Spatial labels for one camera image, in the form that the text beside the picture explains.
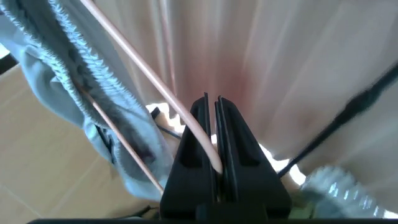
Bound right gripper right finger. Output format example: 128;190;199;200
214;95;292;218

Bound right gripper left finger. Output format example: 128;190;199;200
160;92;218;218

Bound pink clothes hanger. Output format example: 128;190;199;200
77;0;223;194

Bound pale grey shorts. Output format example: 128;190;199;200
0;0;174;202

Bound white laundry basket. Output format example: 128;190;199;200
300;166;386;218

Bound black clothes rack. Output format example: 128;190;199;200
150;62;398;178

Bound green garment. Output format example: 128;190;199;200
289;205;315;219

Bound beige curtain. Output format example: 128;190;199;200
93;0;398;212

